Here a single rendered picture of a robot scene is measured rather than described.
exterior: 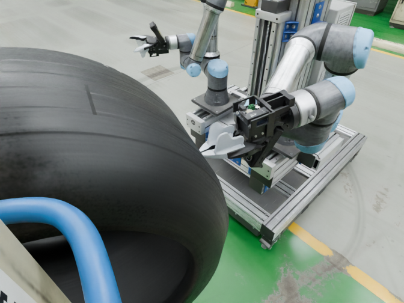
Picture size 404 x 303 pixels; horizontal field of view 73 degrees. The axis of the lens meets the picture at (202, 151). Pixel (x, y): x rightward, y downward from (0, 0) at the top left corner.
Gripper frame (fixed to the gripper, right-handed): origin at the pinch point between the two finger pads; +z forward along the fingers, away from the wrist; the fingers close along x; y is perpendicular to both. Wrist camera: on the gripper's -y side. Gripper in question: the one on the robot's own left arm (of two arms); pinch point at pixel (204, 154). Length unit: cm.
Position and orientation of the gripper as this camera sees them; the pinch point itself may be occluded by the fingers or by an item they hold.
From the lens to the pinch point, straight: 55.2
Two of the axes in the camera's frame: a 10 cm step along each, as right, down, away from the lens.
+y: -1.1, -7.0, -7.0
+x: 4.2, 6.1, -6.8
